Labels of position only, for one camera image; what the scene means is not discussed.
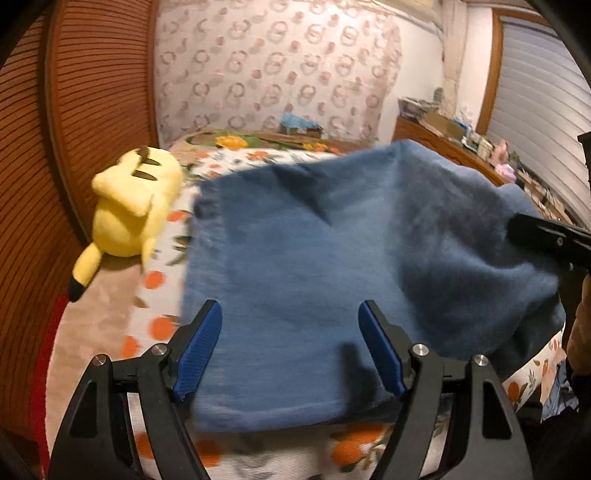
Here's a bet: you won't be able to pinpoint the brown cardboard box on cabinet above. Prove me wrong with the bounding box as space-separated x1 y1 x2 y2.
420 111 465 141

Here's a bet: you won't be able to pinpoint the circle pattern sheer curtain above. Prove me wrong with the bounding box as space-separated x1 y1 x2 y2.
155 1 402 145

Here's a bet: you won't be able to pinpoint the yellow pikachu plush toy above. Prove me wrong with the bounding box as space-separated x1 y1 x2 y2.
68 146 183 302

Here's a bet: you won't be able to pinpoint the person's right hand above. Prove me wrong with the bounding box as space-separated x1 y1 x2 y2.
567 275 591 375

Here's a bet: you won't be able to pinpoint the blue cloth pile beside bed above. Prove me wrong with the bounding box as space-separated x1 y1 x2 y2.
541 360 579 422

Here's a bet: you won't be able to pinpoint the pink tissue pack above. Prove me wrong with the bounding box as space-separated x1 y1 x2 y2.
495 163 517 183

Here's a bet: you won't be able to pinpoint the brown wooden sideboard cabinet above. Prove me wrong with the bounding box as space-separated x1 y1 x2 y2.
392 116 576 226

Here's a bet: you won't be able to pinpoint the grey window roller blind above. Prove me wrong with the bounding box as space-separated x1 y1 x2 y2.
487 15 590 227

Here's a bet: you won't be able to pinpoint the orange print white bedsheet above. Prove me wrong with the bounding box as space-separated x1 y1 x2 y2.
120 147 567 480

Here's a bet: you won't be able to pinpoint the pink bottle on cabinet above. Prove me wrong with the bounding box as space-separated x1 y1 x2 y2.
490 140 509 166

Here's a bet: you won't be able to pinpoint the blue denim pants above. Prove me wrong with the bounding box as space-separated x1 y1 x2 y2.
181 140 565 433

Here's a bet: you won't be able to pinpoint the beige tied side curtain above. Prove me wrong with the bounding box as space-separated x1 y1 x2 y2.
440 0 468 118

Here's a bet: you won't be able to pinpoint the brown louvered wardrobe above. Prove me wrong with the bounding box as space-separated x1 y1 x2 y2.
1 1 157 450

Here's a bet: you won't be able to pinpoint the stack of papers basket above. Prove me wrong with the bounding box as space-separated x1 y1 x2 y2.
398 97 440 121

